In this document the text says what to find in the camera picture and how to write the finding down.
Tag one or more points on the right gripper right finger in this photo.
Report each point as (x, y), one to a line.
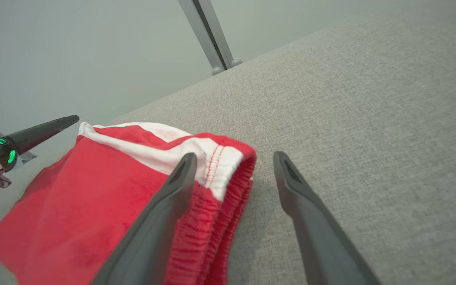
(323, 245)

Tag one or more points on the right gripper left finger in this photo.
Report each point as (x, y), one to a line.
(152, 237)

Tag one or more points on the red shorts with white stripes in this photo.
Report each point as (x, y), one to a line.
(73, 198)

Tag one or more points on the grey fabric sofa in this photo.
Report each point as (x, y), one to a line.
(350, 138)

